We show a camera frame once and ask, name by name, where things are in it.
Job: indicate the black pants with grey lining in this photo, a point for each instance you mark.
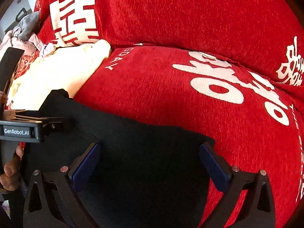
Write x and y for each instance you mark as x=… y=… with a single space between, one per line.
x=142 y=161

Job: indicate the person's left hand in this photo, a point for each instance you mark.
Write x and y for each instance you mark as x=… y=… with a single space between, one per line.
x=10 y=171

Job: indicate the cream cloth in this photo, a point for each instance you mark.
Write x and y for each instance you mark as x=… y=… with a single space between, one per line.
x=59 y=76

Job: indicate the grey cloth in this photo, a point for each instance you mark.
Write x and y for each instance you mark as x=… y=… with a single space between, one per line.
x=29 y=26

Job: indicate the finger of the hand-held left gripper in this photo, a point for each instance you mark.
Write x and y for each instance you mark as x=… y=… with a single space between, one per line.
x=47 y=122

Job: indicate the lavender cloth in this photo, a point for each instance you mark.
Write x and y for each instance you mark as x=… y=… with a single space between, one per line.
x=47 y=49

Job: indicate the red floral cloth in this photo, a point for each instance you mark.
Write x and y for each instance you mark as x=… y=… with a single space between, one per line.
x=25 y=64

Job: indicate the red printed sofa backrest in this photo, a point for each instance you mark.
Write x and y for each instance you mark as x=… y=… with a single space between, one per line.
x=166 y=11

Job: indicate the pink clothes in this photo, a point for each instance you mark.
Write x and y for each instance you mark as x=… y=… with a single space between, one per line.
x=23 y=44

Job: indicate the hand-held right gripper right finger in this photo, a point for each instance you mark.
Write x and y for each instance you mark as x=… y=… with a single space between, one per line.
x=215 y=168

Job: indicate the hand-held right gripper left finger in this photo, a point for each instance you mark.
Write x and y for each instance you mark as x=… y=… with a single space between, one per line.
x=85 y=168

